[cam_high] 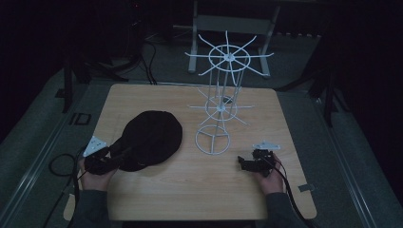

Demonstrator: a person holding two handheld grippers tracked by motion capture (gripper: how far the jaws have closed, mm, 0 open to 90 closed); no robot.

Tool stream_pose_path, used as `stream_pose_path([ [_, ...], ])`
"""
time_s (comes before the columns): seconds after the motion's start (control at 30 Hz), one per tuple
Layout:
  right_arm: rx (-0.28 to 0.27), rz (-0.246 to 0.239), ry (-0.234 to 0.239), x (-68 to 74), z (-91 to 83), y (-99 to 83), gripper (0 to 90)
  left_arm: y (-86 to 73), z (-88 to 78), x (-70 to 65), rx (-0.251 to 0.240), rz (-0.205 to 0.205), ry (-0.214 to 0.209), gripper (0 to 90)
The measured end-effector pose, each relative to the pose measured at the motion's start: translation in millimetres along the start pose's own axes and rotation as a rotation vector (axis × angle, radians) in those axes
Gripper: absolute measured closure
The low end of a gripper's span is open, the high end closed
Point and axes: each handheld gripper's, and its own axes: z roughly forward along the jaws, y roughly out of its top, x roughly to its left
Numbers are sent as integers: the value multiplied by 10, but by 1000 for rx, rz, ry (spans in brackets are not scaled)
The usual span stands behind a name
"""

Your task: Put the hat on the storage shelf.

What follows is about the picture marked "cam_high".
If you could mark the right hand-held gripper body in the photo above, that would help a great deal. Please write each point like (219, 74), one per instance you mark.
(264, 155)

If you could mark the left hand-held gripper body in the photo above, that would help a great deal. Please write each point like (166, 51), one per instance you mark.
(95, 146)

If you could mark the black hat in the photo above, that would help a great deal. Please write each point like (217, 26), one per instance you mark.
(152, 139)

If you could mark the person's right hand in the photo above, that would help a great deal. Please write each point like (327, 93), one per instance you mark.
(272, 182)

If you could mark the person's left hand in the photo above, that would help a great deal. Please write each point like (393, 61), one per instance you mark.
(95, 183)

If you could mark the grey tape piece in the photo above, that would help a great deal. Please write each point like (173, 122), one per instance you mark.
(306, 187)

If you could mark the black tripod stand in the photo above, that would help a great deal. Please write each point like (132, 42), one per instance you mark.
(328, 95)
(68, 85)

